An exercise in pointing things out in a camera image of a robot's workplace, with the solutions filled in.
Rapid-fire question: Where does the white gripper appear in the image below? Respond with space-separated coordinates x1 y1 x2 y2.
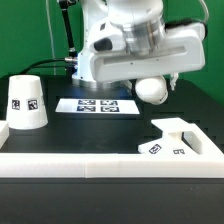
89 21 206 91

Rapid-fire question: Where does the white lamp bulb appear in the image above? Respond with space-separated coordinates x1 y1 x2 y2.
135 76 168 105

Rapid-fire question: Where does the white lamp base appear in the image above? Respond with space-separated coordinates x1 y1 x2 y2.
137 117 196 156

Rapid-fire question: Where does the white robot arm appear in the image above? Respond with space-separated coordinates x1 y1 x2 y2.
72 0 206 88

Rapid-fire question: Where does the white lamp shade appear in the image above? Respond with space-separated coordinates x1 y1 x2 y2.
6 75 48 130

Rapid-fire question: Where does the white marker sheet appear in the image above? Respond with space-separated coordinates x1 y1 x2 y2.
56 98 139 115

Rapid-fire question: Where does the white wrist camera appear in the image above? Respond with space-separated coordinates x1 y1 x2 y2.
93 21 126 52

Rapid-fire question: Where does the white fence wall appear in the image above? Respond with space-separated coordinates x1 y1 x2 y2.
0 123 224 178

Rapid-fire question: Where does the black cable bundle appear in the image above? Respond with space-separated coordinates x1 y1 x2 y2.
19 57 78 76

